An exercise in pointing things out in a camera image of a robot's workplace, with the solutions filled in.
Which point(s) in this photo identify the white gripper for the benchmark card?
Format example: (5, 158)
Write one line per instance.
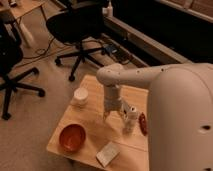
(112, 102)

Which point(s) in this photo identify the white sponge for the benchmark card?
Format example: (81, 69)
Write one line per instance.
(107, 154)

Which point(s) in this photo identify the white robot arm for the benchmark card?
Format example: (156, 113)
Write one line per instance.
(179, 111)

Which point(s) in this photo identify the brown ceramic bowl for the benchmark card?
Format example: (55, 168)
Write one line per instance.
(72, 137)

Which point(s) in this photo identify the white plastic bottle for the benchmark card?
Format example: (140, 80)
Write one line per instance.
(130, 118)

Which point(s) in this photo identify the red small object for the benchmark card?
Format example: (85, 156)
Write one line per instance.
(143, 124)

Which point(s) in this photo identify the white round cup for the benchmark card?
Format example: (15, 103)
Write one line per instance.
(80, 96)

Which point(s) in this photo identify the power strip on floor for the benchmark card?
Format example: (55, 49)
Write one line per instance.
(110, 49)

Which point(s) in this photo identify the black office chair centre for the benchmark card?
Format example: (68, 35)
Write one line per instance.
(75, 23)

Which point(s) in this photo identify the black office chair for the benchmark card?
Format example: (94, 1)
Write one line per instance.
(11, 54)
(75, 23)

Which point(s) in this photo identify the white spray bottle background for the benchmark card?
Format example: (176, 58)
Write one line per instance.
(108, 11)

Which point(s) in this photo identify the black office chair left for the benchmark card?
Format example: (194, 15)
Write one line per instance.
(11, 54)

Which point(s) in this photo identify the wooden desk with white legs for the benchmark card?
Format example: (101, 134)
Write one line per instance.
(14, 14)

